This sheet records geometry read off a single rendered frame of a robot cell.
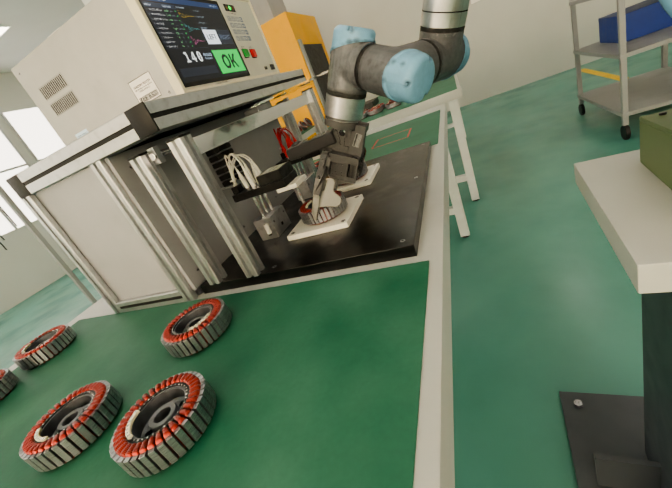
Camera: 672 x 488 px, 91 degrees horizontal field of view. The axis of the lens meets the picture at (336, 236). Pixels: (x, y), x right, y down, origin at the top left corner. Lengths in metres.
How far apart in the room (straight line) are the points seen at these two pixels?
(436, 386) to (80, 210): 0.75
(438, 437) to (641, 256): 0.30
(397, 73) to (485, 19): 5.46
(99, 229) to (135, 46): 0.37
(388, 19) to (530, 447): 5.65
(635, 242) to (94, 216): 0.90
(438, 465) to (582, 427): 0.91
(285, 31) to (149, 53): 3.77
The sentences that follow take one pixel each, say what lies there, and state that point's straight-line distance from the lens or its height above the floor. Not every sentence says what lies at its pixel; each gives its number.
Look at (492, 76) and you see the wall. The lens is 6.04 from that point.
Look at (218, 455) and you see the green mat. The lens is 0.42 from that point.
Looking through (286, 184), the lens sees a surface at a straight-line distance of 0.74.
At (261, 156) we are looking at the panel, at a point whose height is 0.93.
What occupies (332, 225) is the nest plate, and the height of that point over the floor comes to 0.78.
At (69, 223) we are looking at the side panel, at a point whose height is 0.99.
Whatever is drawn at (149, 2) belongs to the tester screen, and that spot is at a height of 1.28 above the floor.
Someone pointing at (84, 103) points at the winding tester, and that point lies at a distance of 0.93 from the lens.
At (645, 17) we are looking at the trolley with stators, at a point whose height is 0.65.
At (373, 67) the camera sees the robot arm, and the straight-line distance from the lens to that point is 0.59.
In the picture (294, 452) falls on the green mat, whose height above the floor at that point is 0.75.
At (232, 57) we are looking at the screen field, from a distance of 0.93.
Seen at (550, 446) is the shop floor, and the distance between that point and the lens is 1.19.
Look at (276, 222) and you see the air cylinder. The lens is 0.81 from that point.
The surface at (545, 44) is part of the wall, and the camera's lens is 6.13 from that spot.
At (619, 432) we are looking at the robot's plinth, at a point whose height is 0.02.
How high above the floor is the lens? 1.02
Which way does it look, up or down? 22 degrees down
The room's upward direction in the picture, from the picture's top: 24 degrees counter-clockwise
